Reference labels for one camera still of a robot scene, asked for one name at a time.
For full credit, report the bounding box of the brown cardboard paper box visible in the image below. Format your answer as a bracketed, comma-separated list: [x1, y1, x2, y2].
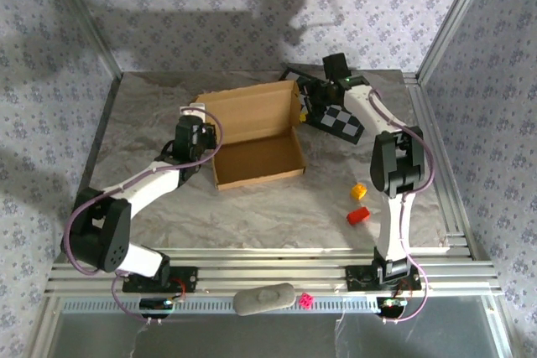
[191, 78, 309, 192]

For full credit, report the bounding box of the black and white checkerboard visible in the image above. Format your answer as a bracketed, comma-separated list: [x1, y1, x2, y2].
[278, 65, 366, 145]

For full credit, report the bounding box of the red toy brick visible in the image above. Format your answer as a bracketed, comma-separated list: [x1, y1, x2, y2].
[346, 205, 372, 226]

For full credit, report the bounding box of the grey oval stone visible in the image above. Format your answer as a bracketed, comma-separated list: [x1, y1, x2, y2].
[232, 282, 296, 317]

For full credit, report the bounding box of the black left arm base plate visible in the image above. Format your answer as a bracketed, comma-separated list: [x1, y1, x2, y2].
[122, 266, 199, 293]

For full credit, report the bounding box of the aluminium side rail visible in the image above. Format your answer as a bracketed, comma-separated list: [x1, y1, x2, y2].
[403, 72, 476, 250]

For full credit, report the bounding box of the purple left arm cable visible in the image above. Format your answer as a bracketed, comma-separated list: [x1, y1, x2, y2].
[61, 107, 224, 326]

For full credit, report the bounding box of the thin red wire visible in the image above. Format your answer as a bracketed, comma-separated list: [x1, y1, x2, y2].
[170, 277, 189, 301]

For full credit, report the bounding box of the aluminium mounting rail bed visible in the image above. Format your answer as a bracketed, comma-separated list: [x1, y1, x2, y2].
[43, 246, 503, 297]

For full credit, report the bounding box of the aluminium frame post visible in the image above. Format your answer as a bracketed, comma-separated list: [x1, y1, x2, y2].
[416, 0, 497, 82]
[40, 0, 125, 82]

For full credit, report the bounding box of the grey slotted cable duct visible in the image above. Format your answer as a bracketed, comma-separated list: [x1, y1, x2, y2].
[60, 293, 379, 315]

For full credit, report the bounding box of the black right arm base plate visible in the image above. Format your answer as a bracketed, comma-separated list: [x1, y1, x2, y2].
[344, 264, 422, 293]

